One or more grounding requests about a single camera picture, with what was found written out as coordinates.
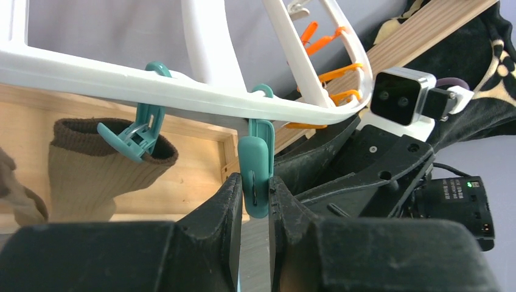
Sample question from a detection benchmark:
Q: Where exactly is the wooden hanger stand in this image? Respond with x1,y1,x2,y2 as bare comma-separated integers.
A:
0,0,501,235

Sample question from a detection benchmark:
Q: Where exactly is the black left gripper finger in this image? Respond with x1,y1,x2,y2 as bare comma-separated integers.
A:
1,173,242,291

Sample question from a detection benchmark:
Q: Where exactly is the teal clothes peg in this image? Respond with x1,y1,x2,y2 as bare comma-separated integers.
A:
96,61,173,164
237,83,276,219

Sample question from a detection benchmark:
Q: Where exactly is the black floral plush blanket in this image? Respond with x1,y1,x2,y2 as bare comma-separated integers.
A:
363,0,516,152

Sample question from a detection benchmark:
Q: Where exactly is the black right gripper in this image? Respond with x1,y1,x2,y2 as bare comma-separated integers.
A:
269,115,500,291

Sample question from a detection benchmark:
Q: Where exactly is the white plastic sock hanger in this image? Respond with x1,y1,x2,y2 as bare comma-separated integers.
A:
1,1,374,125

